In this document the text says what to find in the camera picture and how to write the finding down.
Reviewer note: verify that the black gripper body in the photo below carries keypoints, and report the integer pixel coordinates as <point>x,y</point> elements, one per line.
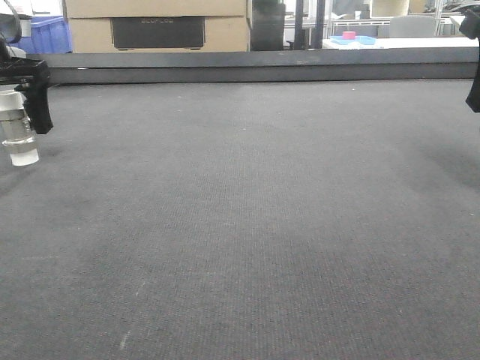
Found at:
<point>16,70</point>

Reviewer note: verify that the metal valve with white caps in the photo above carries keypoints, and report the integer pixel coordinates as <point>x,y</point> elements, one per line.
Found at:
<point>19,139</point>

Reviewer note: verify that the large cardboard box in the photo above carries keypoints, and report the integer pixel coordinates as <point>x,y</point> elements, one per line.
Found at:
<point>159,26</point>

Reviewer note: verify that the blue plastic crate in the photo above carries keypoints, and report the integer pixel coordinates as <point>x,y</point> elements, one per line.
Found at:
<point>45,35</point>

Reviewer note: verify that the blue tray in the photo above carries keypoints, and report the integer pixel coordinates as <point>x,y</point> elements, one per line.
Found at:
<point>358,41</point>

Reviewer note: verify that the black conveyor side rail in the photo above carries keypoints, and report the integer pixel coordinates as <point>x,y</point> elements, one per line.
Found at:
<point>262,67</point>

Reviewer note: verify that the black vertical post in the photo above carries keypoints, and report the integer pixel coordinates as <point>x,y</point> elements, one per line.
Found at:
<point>298,25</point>

